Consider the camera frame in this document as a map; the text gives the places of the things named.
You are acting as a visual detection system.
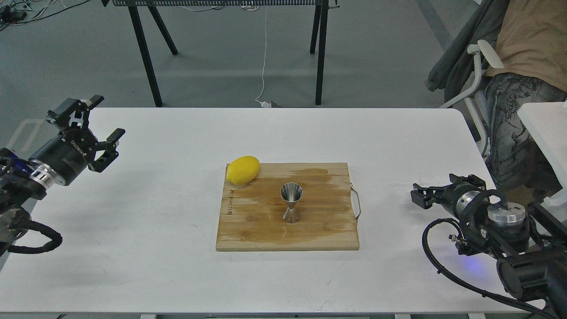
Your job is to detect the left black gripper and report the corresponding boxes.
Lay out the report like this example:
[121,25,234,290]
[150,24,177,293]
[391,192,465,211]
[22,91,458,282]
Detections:
[30,95,126,186]

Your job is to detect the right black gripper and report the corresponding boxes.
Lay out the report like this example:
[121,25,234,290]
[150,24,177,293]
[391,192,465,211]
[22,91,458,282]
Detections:
[411,174,486,218]

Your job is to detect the steel double jigger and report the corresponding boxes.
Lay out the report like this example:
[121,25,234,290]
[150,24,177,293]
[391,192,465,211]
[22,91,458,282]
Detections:
[280,183,303,223]

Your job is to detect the small clear glass cup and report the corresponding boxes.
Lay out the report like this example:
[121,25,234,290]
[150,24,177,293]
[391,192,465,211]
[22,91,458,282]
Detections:
[417,171,441,187]

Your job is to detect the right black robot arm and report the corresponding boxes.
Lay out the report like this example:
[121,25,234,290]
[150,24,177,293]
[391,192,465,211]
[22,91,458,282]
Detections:
[410,174,566,319]

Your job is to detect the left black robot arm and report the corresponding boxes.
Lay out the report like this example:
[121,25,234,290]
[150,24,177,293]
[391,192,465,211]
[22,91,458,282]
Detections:
[0,95,125,254]

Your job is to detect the grey office chair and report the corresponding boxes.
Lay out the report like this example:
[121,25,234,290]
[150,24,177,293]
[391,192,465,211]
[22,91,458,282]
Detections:
[425,0,509,158]

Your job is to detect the white side table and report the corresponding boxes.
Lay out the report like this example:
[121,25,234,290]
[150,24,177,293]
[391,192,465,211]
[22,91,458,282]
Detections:
[518,101,567,206]

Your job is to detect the yellow lemon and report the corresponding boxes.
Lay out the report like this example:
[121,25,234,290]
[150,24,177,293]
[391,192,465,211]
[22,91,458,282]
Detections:
[225,156,260,186]

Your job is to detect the person in tan shirt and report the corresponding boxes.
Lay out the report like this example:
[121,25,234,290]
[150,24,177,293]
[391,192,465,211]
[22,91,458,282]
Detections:
[485,0,567,196]

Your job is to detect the wooden cutting board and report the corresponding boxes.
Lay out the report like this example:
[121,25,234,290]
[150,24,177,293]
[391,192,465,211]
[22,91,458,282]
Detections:
[215,162,360,252]

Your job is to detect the black cables on floor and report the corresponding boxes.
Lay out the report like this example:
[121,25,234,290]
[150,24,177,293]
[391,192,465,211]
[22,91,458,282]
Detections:
[0,0,91,31]

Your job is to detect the white hanging cable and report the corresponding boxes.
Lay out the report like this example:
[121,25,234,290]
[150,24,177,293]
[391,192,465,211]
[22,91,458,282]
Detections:
[255,5,272,108]

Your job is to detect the black metal frame table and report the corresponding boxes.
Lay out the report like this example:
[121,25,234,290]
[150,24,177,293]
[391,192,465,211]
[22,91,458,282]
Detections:
[117,0,339,108]

